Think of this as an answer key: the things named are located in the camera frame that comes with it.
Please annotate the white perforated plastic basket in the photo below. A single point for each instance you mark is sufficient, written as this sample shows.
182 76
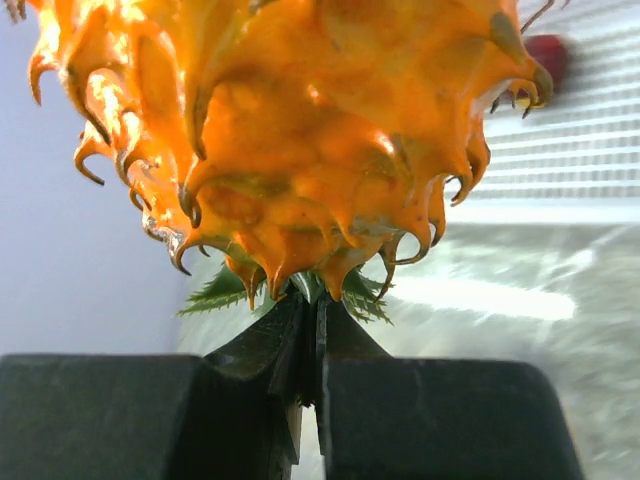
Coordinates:
575 161

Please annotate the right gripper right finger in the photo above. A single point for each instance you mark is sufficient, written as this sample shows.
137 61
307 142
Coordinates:
383 417

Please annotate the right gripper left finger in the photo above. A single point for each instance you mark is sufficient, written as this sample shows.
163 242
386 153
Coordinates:
231 414

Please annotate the red apple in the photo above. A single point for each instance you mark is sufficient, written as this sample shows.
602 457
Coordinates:
552 53

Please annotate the orange spiky pineapple toy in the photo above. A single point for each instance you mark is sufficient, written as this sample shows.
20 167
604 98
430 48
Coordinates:
299 138

